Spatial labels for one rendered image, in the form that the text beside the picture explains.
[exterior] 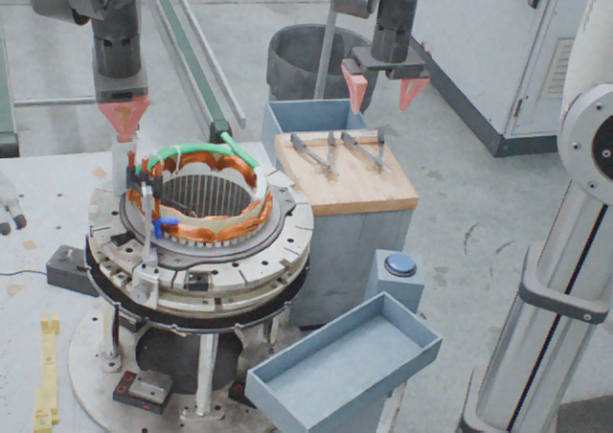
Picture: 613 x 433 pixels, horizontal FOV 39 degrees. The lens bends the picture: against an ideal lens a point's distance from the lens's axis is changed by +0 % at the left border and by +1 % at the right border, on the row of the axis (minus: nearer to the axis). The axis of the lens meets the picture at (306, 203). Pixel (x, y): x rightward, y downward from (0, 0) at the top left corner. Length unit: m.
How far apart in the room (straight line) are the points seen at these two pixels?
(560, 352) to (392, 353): 0.22
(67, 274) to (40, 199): 0.27
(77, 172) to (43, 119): 1.64
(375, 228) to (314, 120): 0.30
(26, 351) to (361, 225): 0.58
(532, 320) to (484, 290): 1.81
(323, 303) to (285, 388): 0.41
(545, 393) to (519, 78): 2.35
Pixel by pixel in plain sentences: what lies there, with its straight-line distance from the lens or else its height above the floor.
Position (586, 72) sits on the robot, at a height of 1.49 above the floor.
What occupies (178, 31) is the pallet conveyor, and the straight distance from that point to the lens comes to 2.46.
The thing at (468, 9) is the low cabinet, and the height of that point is 0.45.
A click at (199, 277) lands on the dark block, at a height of 1.10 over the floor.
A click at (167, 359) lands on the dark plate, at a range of 1.45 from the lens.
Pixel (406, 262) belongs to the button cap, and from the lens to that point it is 1.29.
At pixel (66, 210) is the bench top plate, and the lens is 1.74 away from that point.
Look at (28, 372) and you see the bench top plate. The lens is 1.44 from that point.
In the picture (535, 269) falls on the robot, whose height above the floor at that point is 1.18.
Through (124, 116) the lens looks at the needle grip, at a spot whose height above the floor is 1.23.
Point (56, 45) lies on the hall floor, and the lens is 4.00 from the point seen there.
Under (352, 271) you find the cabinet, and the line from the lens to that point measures 1.46.
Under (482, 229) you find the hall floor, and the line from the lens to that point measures 3.20.
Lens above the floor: 1.85
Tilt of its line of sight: 37 degrees down
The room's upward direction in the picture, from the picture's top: 10 degrees clockwise
